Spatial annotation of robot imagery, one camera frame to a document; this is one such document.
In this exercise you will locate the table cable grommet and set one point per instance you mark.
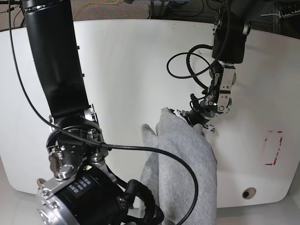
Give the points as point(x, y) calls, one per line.
point(249, 193)
point(40, 181)

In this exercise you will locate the right table cable grommet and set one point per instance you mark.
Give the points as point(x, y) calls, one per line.
point(249, 193)

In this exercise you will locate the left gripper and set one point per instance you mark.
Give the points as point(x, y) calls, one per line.
point(193, 118)

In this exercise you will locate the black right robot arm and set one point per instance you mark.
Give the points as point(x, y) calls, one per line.
point(83, 190)

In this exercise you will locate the red tape rectangle marking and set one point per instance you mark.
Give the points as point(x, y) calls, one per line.
point(271, 147)

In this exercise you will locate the white power strip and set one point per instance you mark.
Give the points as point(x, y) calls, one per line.
point(289, 11)

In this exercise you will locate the grey T-shirt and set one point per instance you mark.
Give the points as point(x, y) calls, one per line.
point(170, 183)

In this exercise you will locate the black tripod stand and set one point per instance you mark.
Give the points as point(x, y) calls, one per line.
point(16, 16)

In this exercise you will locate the left table cable grommet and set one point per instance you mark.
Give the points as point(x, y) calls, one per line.
point(40, 181)

